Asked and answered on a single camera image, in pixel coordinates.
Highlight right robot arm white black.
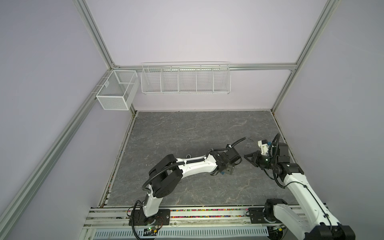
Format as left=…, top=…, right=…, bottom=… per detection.
left=244, top=141, right=356, bottom=240

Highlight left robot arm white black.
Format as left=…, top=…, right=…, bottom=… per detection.
left=141, top=145, right=242, bottom=218

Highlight white mesh box basket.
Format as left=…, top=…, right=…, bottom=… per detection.
left=96, top=70, right=140, bottom=111

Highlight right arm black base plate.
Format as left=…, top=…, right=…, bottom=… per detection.
left=246, top=207, right=282, bottom=224

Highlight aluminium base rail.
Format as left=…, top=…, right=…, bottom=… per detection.
left=83, top=205, right=337, bottom=230

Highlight white vented cable duct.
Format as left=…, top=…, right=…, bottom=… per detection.
left=92, top=226, right=269, bottom=240

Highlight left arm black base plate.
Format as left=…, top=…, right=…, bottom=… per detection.
left=129, top=209, right=171, bottom=227

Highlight white wire divided basket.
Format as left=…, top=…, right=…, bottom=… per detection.
left=141, top=62, right=232, bottom=95

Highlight aluminium frame profiles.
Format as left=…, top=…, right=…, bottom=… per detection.
left=1, top=1, right=340, bottom=240

